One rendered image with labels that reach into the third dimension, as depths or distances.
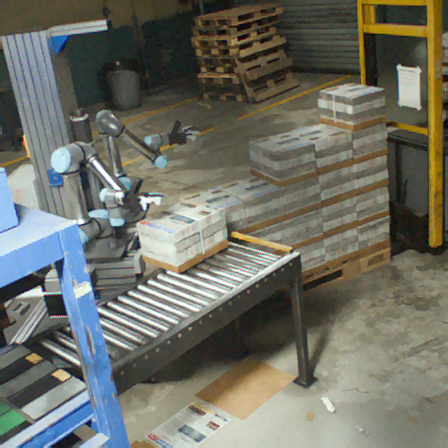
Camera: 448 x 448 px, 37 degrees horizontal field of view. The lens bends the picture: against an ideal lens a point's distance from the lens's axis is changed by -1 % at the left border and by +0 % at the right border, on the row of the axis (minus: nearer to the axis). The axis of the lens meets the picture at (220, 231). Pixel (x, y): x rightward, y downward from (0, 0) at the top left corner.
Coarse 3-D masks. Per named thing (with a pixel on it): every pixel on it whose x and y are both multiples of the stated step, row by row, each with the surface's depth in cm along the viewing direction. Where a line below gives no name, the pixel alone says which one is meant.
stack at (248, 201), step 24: (216, 192) 436; (240, 192) 431; (264, 192) 425; (288, 192) 431; (312, 192) 441; (336, 192) 450; (240, 216) 418; (264, 216) 427; (312, 216) 446; (336, 216) 457; (240, 240) 424; (288, 240) 443; (336, 240) 463; (312, 264) 459; (336, 264) 471; (288, 288) 455; (312, 288) 467
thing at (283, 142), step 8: (272, 136) 454; (280, 136) 452; (288, 136) 449; (256, 144) 441; (264, 144) 439; (272, 144) 437; (280, 144) 435; (288, 144) 432; (296, 144) 430; (304, 144) 428; (280, 152) 420
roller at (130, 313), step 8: (112, 304) 321; (120, 304) 319; (120, 312) 316; (128, 312) 312; (136, 312) 310; (136, 320) 308; (144, 320) 304; (152, 320) 302; (152, 328) 301; (160, 328) 297; (168, 328) 294
